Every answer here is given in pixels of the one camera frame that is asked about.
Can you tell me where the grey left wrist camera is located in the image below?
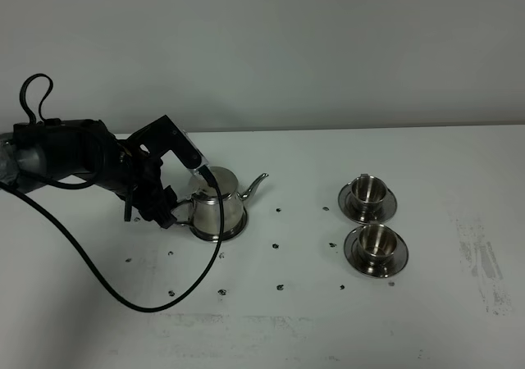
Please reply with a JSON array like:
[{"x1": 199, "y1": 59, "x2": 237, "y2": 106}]
[{"x1": 180, "y1": 130, "x2": 209, "y2": 175}]

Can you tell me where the stainless steel near teacup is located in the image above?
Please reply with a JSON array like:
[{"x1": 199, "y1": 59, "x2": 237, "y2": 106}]
[{"x1": 357, "y1": 224, "x2": 398, "y2": 266}]

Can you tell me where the stainless steel far saucer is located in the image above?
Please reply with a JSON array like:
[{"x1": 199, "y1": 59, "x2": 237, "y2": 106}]
[{"x1": 338, "y1": 181, "x2": 398, "y2": 225}]

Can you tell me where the stainless steel near saucer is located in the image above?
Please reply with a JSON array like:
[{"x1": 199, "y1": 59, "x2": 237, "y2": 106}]
[{"x1": 344, "y1": 225, "x2": 409, "y2": 279}]

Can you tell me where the stainless steel teapot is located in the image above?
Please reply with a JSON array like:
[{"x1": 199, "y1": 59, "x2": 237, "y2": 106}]
[{"x1": 175, "y1": 166, "x2": 269, "y2": 243}]

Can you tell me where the black left camera cable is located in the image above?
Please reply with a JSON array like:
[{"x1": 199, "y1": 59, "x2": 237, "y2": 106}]
[{"x1": 0, "y1": 166, "x2": 225, "y2": 313}]

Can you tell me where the stainless steel saucer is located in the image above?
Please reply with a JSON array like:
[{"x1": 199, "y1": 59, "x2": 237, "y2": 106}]
[
  {"x1": 344, "y1": 225, "x2": 409, "y2": 279},
  {"x1": 338, "y1": 181, "x2": 398, "y2": 225}
]

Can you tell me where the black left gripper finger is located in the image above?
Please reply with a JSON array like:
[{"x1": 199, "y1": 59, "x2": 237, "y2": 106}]
[{"x1": 153, "y1": 186, "x2": 177, "y2": 229}]

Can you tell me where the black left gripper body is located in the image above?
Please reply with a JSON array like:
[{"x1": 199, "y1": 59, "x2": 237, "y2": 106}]
[{"x1": 123, "y1": 116, "x2": 186, "y2": 221}]

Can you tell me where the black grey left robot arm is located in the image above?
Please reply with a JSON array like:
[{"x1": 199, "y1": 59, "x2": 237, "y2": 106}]
[{"x1": 1, "y1": 116, "x2": 208, "y2": 229}]

